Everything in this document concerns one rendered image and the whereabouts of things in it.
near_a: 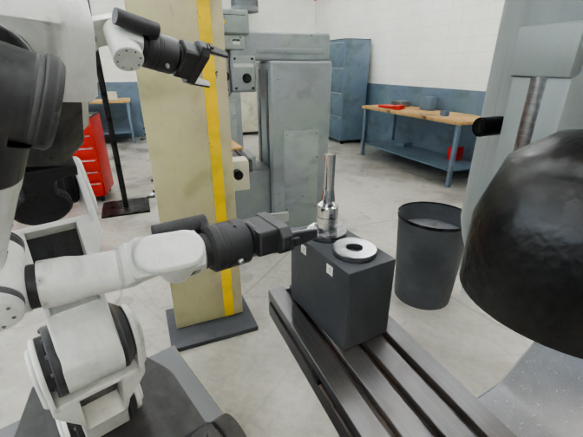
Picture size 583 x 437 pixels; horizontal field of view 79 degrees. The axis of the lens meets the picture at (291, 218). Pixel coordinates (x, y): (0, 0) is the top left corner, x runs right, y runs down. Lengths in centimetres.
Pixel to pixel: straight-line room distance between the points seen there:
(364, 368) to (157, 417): 71
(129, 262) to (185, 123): 138
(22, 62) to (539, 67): 41
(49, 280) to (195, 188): 145
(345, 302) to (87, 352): 50
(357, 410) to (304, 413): 125
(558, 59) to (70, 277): 59
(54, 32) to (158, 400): 106
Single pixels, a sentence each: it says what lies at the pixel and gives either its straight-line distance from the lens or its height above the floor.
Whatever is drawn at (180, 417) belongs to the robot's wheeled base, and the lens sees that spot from 125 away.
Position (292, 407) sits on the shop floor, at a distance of 195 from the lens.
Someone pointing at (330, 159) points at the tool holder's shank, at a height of 135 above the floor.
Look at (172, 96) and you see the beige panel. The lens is 189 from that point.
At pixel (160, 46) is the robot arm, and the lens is 97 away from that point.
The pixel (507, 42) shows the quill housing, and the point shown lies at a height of 154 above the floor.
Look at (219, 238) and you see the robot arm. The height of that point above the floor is 125.
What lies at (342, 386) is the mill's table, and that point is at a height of 99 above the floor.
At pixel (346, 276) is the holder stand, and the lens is 68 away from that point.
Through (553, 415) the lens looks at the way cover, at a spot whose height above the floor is 95.
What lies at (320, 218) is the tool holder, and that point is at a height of 122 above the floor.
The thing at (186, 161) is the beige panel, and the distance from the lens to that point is 195.
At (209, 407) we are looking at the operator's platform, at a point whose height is 40.
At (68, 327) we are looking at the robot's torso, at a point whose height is 108.
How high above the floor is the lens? 153
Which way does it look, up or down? 23 degrees down
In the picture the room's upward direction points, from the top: straight up
